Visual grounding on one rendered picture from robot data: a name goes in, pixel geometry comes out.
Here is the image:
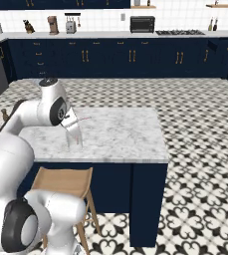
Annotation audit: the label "rail with hanging tools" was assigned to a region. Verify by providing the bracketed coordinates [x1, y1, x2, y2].
[64, 12, 83, 28]

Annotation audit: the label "brown coffee machine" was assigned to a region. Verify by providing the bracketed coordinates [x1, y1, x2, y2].
[47, 15, 60, 36]

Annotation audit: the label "wooden stool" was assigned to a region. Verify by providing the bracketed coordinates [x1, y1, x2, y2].
[30, 166, 103, 255]

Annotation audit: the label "clear glass cup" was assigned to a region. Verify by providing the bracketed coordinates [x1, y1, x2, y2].
[65, 127, 85, 151]

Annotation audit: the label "wooden wall shelf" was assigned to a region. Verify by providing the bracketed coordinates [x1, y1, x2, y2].
[130, 4, 157, 10]
[205, 3, 228, 9]

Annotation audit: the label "silver toaster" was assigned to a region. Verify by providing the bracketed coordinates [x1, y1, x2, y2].
[65, 20, 78, 35]

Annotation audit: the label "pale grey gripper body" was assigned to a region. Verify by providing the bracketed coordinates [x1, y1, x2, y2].
[60, 108, 82, 137]

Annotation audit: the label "open dark blue drawer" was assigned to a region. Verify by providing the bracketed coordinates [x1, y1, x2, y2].
[206, 39, 221, 53]

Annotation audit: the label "dark blue upper cupboards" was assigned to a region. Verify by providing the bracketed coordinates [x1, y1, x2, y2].
[0, 0, 131, 10]

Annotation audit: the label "dark blue island cabinet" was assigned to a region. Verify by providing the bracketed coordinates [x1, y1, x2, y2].
[17, 160, 169, 249]

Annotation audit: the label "dark knife block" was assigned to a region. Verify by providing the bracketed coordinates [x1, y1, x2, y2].
[22, 19, 36, 35]

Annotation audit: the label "brown pepper shaker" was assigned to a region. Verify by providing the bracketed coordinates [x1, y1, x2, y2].
[0, 108, 10, 123]

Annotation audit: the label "dark blue cupboards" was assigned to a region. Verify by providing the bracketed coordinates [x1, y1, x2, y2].
[0, 0, 131, 10]
[0, 37, 228, 81]

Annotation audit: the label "black toaster oven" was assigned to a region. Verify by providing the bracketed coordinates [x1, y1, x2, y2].
[129, 15, 156, 34]

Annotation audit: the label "dark blue lower cupboards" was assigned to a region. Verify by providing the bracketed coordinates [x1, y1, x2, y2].
[0, 37, 228, 81]

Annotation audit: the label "black hob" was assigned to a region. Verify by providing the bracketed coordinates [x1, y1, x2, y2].
[155, 29, 206, 36]

